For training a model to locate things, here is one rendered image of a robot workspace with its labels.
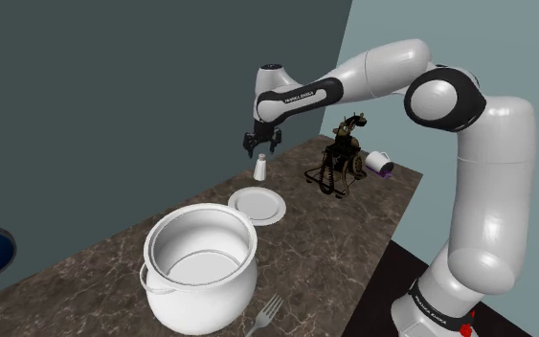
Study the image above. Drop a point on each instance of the antique black brass telephone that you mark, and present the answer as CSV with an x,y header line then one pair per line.
x,y
339,156

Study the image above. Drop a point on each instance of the white round plate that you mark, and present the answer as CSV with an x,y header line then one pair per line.
x,y
257,205

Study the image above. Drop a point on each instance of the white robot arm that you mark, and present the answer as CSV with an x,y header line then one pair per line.
x,y
488,196

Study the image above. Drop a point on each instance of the large white pot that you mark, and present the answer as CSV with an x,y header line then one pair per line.
x,y
201,275

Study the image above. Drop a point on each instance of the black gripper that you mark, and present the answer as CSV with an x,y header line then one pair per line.
x,y
264,130

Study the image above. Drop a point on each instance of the silver fork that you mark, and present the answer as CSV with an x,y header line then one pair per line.
x,y
264,317

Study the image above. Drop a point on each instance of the white mug with purple print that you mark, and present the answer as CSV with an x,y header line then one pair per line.
x,y
378,162

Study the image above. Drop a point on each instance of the dark robot stand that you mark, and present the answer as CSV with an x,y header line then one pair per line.
x,y
381,298

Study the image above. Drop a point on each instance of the white salt shaker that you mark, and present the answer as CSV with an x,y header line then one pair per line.
x,y
260,169

